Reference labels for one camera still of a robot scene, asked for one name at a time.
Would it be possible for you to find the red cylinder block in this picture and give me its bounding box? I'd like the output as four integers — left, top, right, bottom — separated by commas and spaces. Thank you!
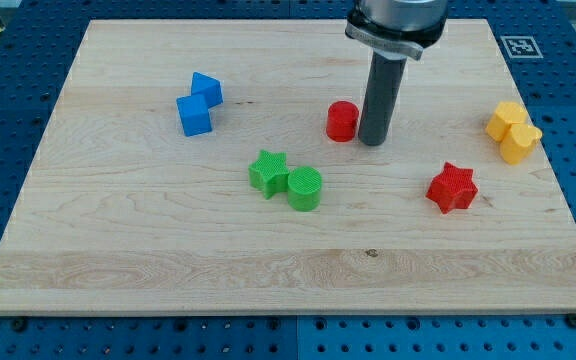
326, 101, 359, 142

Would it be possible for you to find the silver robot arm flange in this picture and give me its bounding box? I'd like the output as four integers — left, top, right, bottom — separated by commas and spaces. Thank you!
345, 0, 448, 60

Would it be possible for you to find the wooden board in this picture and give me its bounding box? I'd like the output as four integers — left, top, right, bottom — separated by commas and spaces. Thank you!
0, 19, 576, 316

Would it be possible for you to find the green cylinder block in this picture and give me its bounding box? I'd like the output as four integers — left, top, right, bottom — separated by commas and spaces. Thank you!
287, 166, 323, 212

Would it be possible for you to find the green star block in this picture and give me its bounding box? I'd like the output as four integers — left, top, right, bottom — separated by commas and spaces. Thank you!
248, 150, 290, 199

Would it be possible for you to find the blue cube block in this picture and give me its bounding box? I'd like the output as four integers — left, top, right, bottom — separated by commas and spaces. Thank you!
176, 94, 212, 137

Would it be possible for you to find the blue triangle block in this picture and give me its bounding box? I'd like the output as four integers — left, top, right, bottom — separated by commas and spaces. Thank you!
191, 72, 223, 108

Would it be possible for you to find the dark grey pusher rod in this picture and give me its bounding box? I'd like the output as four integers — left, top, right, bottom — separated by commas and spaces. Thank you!
358, 51, 406, 146

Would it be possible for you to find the red star block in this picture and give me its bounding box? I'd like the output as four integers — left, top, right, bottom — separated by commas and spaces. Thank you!
426, 162, 478, 214

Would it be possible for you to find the yellow hexagon block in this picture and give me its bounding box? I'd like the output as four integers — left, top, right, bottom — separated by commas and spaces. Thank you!
485, 101, 528, 142

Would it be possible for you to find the yellow heart block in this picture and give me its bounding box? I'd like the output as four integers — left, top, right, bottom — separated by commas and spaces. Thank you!
499, 123, 543, 165

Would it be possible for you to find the white fiducial marker tag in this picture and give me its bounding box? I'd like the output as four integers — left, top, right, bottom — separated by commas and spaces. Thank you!
501, 35, 543, 59

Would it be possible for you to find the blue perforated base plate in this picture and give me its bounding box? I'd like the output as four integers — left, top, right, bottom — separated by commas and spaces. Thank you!
0, 0, 576, 359

